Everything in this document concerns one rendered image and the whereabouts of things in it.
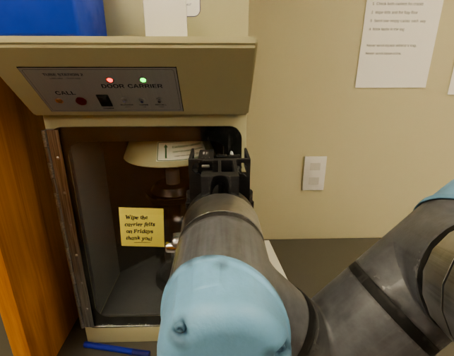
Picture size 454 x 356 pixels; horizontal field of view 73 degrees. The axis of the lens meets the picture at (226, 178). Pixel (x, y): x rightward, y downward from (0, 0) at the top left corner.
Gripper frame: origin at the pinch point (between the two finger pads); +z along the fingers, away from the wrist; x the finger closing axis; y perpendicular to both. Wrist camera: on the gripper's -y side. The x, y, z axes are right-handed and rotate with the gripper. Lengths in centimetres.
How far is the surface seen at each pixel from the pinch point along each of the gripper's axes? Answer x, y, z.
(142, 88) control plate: 10.0, 14.2, -4.4
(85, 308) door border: 26.1, -26.8, 1.2
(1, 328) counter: 48, -37, 7
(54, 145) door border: 25.9, 5.3, 1.2
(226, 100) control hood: -1.1, 12.5, -2.5
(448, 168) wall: -74, -14, 46
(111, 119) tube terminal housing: 16.8, 9.2, 2.4
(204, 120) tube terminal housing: 2.3, 9.0, 2.3
